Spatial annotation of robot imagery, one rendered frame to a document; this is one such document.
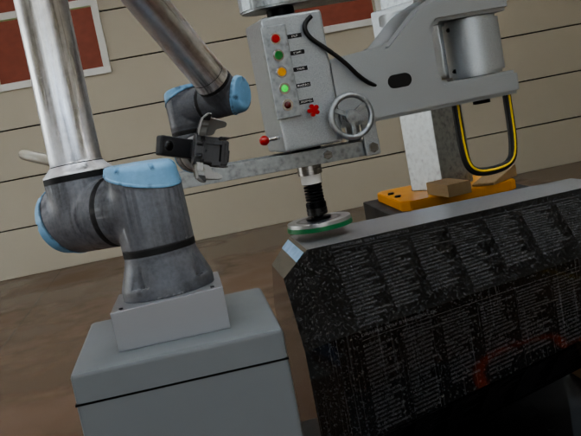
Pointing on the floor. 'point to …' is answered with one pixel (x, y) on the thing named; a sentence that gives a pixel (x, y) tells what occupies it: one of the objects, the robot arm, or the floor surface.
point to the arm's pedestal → (191, 380)
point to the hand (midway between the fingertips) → (204, 147)
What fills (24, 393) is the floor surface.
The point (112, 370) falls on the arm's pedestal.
